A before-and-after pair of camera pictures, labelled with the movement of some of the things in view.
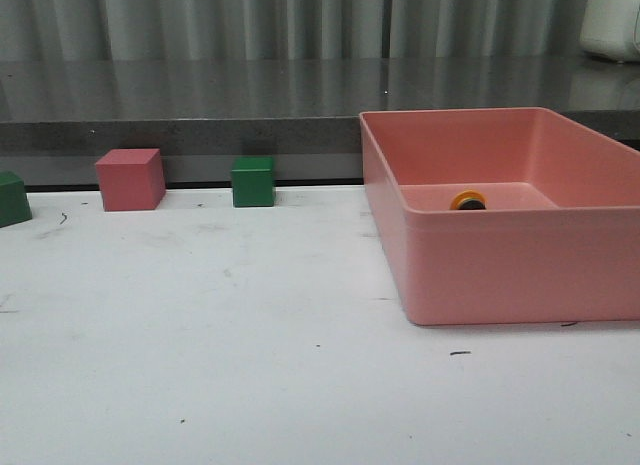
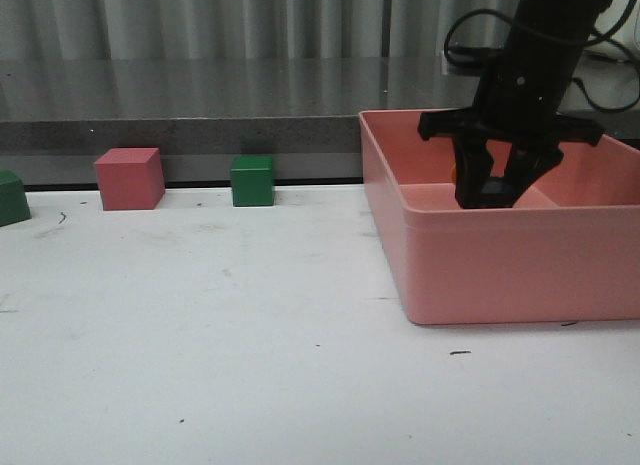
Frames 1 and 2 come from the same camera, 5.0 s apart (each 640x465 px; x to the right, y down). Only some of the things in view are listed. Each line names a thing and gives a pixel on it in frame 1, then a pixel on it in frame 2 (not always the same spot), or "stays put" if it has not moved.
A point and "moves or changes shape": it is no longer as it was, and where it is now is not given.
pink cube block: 131,179 stays put
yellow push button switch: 468,200 moves or changes shape
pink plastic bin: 558,241 stays put
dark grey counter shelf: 59,114 stays put
